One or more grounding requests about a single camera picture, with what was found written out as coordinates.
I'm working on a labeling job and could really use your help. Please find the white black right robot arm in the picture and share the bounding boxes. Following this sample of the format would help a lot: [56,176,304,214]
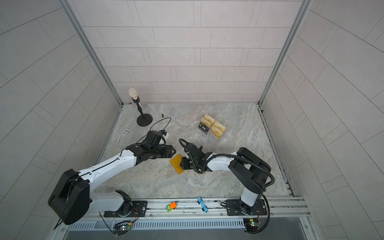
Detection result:
[179,139,275,215]

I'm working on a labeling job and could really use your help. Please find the black microphone stand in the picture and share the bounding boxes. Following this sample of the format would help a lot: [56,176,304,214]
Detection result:
[129,88,153,127]

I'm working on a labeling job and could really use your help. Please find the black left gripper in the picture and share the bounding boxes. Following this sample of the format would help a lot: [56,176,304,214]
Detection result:
[150,144,179,158]

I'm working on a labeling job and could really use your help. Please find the clear acrylic card display stand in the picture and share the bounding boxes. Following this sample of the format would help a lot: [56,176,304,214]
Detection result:
[198,114,227,147]

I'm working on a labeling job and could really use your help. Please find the black VIP card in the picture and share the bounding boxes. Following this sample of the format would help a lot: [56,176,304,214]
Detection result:
[198,122,210,135]

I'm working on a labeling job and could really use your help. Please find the yellow leather card holder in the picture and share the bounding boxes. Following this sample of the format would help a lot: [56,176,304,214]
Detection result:
[170,154,184,175]

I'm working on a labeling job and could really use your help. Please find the left green circuit board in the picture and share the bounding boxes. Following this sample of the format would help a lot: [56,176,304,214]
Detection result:
[113,221,134,236]

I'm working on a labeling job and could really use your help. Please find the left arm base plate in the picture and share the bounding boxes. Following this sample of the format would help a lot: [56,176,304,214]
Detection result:
[103,201,148,218]

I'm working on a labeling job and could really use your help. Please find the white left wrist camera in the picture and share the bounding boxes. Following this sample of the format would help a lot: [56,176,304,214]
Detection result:
[160,130,169,139]

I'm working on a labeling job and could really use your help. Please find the green circuit board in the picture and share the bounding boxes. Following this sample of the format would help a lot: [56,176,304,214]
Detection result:
[113,221,134,236]
[243,219,262,233]

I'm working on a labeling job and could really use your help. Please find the green orange connector block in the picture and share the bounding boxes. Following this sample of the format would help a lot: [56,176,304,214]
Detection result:
[166,202,177,212]

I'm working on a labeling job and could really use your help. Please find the right green circuit board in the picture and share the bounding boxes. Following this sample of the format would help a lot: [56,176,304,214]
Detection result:
[243,219,262,233]

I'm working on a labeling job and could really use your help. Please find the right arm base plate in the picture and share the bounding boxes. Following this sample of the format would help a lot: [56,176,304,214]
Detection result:
[221,199,268,216]

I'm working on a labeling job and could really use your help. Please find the gold VIP card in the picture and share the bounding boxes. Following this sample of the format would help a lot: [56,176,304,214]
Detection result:
[214,121,226,132]
[210,126,224,139]
[204,114,216,124]
[201,118,212,128]

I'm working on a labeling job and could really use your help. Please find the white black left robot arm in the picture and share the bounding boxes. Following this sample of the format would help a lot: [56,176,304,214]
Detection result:
[48,130,176,225]

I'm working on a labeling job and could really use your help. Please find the aluminium front rail frame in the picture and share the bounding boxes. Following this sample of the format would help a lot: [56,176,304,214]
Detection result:
[61,196,310,234]

